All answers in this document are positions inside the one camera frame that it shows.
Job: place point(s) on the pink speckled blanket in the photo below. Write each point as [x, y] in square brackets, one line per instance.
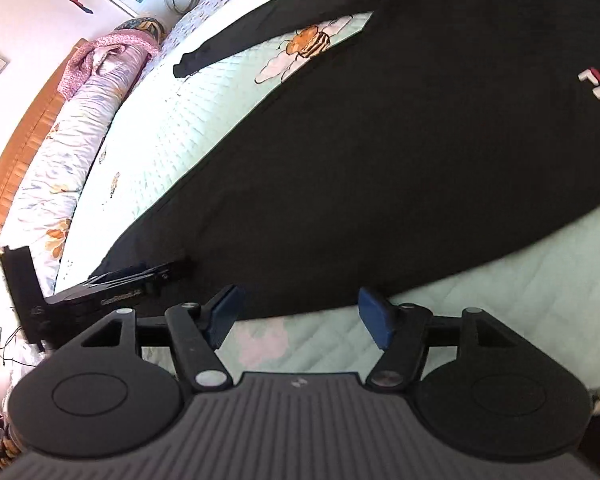
[110, 42]

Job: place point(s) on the person's left forearm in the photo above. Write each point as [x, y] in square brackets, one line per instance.
[2, 447]

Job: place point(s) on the red hanging ornament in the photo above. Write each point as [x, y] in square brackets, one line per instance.
[77, 2]

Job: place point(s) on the green bee-print quilt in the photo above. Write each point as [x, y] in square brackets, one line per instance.
[190, 120]

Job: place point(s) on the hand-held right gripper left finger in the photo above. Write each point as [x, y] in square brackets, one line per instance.
[225, 312]

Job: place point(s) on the black long-sleeved shirt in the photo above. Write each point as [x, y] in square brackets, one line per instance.
[380, 160]

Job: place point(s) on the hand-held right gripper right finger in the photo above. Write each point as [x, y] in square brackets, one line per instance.
[377, 317]

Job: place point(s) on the wooden headboard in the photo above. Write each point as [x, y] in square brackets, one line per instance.
[10, 175]

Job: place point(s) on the rolled lavender floral quilt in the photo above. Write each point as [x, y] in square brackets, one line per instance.
[70, 160]

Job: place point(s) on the blue yellow patterned pillow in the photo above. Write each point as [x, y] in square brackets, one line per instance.
[145, 25]

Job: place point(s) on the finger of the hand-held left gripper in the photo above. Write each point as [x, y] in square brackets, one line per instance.
[125, 272]
[172, 268]

